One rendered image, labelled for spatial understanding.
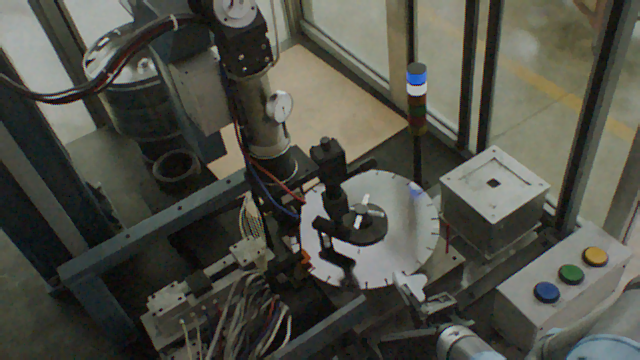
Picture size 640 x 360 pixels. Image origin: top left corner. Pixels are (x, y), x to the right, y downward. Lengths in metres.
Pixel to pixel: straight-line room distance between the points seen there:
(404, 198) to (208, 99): 0.58
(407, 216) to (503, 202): 0.24
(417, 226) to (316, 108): 0.73
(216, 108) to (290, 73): 1.13
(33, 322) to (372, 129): 1.05
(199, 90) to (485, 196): 0.77
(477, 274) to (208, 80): 0.83
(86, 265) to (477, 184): 0.89
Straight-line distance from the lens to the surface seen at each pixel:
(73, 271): 1.32
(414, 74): 1.36
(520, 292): 1.30
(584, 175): 1.40
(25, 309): 1.73
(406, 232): 1.31
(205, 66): 0.93
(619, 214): 1.42
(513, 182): 1.48
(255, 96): 0.92
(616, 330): 0.72
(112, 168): 1.96
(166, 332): 1.43
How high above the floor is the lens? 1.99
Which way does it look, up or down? 47 degrees down
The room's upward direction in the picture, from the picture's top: 10 degrees counter-clockwise
